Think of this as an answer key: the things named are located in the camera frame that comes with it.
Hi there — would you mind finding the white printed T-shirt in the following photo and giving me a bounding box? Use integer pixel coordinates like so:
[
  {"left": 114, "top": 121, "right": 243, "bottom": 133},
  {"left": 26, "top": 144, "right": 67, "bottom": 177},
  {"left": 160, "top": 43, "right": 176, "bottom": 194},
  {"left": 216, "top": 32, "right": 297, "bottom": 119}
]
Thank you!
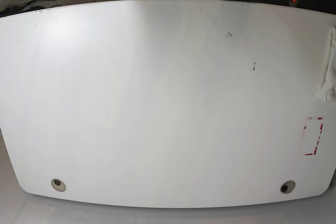
[{"left": 317, "top": 27, "right": 335, "bottom": 102}]

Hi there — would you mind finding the red tape rectangle marking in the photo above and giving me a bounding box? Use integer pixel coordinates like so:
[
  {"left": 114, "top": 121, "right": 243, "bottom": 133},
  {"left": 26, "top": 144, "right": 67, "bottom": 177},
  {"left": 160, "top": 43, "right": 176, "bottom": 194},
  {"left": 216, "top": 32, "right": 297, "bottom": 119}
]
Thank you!
[{"left": 301, "top": 117, "right": 324, "bottom": 156}]

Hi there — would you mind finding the left table cable grommet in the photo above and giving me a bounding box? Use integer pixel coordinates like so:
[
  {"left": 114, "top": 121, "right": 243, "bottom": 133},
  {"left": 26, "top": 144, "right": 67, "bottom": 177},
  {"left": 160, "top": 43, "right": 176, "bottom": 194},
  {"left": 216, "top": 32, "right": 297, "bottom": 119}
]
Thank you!
[{"left": 51, "top": 178, "right": 66, "bottom": 192}]

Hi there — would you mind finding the table cable grommet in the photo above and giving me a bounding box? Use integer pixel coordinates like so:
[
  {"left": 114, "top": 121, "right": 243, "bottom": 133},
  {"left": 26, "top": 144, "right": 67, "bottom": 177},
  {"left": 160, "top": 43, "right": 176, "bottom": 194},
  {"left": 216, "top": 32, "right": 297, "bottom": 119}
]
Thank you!
[
  {"left": 51, "top": 178, "right": 66, "bottom": 192},
  {"left": 280, "top": 180, "right": 296, "bottom": 194}
]

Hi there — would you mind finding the right table cable grommet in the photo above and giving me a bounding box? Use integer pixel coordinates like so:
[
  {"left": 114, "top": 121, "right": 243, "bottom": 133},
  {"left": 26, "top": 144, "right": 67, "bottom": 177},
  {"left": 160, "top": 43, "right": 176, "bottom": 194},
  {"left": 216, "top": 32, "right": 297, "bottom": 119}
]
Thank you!
[{"left": 280, "top": 180, "right": 296, "bottom": 194}]

